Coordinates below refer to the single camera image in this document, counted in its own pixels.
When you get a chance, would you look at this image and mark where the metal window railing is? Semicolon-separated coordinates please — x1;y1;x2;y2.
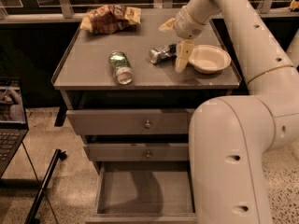
0;0;299;25

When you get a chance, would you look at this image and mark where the grey top drawer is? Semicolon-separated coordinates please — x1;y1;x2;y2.
66;109;192;135

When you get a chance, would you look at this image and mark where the grey open bottom drawer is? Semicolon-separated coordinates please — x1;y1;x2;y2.
85;161;197;224

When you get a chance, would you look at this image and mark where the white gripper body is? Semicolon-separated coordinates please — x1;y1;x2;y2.
174;6;205;39

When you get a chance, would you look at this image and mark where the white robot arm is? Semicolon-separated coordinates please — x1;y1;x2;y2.
162;0;299;224

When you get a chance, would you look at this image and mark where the grey middle drawer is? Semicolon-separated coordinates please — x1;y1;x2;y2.
83;143;189;161

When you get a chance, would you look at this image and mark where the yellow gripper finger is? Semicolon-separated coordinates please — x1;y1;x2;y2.
159;18;175;32
175;39;194;73

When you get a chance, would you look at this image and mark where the black stand bar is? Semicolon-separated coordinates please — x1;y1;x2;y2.
24;149;67;224

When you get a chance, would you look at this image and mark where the white bowl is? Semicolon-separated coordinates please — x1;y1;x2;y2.
189;45;231;74

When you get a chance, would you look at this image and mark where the crumpled chip bag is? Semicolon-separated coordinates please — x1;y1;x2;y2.
80;5;141;35

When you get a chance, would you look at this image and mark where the black laptop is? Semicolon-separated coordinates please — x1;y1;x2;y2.
0;77;29;177

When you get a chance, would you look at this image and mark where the grey drawer cabinet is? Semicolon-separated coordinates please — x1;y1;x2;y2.
50;7;243;224

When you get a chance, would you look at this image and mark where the green soda can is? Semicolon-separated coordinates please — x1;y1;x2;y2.
108;50;134;85

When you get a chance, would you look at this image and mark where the blue silver redbull can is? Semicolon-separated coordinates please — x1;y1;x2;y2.
149;44;177;64

